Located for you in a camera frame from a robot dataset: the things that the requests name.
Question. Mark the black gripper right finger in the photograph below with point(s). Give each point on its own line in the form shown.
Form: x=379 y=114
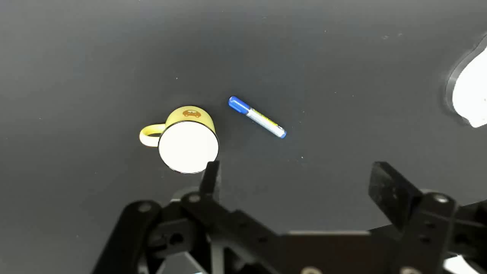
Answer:
x=393 y=192

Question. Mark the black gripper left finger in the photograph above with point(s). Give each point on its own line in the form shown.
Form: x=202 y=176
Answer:
x=209 y=178

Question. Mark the blue and white marker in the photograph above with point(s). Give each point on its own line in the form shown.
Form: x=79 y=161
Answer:
x=256 y=117

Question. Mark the yellow mug with white inside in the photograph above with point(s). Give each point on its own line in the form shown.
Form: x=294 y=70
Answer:
x=187 y=144

